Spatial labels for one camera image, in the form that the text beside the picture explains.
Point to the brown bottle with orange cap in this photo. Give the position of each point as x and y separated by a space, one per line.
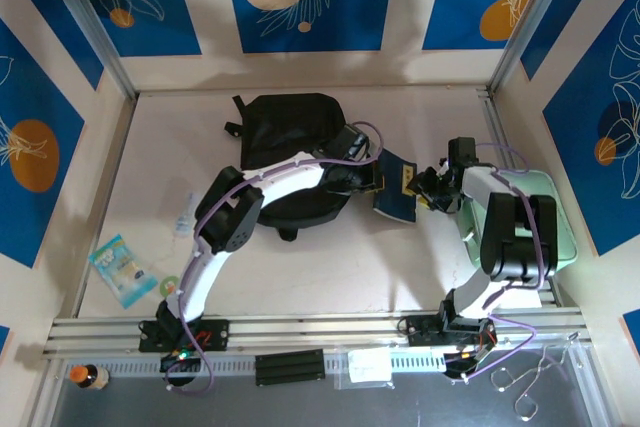
90 377

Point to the black ridged block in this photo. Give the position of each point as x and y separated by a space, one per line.
290 369

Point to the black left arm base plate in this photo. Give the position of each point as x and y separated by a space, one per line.
220 334

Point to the small clear plastic bottle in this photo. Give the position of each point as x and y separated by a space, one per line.
183 217

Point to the aluminium mounting rail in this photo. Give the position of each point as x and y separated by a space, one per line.
310 329

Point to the dark blue yellow-label notebook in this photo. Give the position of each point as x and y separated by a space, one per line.
395 182

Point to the blue poster beige circle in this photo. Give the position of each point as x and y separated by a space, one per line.
340 7

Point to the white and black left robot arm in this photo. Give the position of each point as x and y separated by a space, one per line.
235 217

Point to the blue poster dark circle leaf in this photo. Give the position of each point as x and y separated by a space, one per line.
590 97

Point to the plain blue poster corner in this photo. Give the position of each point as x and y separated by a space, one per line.
4 339
632 329

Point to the aluminium frame post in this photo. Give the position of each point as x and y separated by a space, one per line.
92 27
529 22

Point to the black backpack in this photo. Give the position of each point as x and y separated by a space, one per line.
285 132

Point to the clear bag with white card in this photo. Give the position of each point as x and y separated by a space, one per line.
367 367

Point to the blue poster white flower lines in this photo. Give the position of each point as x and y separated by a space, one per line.
60 17

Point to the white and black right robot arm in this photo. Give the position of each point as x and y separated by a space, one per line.
515 237

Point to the mint green tray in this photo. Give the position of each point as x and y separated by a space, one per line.
535 182

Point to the green round container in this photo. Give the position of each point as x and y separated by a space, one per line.
169 285

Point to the blue poster large orange circle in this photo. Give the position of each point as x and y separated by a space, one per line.
30 97

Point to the blue snack packet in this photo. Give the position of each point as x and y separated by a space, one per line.
122 269

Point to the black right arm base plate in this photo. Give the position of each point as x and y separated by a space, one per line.
420 332

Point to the blue poster small orange circle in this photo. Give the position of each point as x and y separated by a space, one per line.
150 22

